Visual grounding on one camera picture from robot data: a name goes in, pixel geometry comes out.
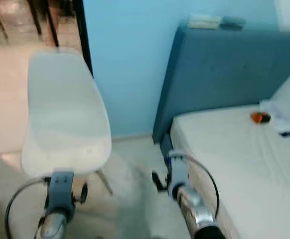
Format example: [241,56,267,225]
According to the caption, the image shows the white plastic shell chair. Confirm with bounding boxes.
[21,48,114,196]

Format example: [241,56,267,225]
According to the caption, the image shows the white bed mattress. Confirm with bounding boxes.
[169,69,290,239]

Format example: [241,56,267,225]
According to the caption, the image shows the small orange object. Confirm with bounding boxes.
[250,112,272,124]

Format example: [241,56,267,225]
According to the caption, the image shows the blue-grey upholstered headboard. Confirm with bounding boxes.
[152,25,290,145]

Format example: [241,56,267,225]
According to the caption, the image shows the white folded cloth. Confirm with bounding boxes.
[187,13,222,30]

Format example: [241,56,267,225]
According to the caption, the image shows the grey-green folded cloth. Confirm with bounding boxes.
[219,16,247,32]

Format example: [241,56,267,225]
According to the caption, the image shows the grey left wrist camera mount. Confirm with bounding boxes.
[49,170,75,213]

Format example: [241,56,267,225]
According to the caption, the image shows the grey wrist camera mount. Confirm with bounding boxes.
[167,151,189,198]
[49,170,75,213]

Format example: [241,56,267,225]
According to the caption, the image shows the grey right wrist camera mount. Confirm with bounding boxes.
[167,151,189,198]

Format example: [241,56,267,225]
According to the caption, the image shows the dark blue bed frame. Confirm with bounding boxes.
[158,133,181,176]

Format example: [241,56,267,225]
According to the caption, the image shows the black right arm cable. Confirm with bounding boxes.
[179,151,221,221]

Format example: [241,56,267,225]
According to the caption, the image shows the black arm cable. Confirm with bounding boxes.
[4,176,52,239]
[179,151,221,221]

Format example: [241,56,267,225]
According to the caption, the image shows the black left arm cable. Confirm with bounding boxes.
[4,176,52,239]

